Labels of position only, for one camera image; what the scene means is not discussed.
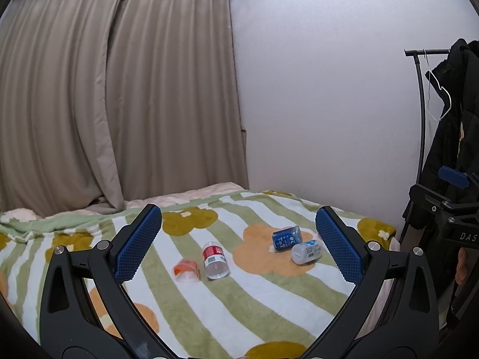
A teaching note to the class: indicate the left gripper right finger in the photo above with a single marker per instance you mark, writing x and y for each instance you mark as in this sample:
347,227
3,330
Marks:
391,313

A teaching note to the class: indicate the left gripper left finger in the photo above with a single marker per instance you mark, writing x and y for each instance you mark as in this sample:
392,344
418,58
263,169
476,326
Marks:
86,312

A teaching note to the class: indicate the blue plastic cup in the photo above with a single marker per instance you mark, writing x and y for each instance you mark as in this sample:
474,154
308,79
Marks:
287,238

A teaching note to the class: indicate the white grey plastic cup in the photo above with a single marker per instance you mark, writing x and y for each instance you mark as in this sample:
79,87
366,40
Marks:
306,252

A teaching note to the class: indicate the orange clear plastic cup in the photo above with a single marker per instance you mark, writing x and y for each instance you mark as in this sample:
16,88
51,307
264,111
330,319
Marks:
186,271

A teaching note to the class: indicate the red white plastic cup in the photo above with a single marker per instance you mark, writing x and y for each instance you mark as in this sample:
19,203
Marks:
215,262

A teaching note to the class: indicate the black hanging jacket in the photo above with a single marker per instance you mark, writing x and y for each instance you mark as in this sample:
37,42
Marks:
454,268

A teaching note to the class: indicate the white clothes hanger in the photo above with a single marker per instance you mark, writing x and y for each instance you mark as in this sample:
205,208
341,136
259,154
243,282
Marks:
438,99

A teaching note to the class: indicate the floral striped blanket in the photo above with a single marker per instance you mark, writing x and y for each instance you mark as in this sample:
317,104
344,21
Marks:
266,305

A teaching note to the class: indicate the black clothes rack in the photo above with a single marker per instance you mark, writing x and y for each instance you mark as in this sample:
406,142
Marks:
422,119

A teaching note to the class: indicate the beige curtain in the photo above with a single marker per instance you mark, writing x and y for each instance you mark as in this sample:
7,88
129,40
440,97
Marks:
108,101

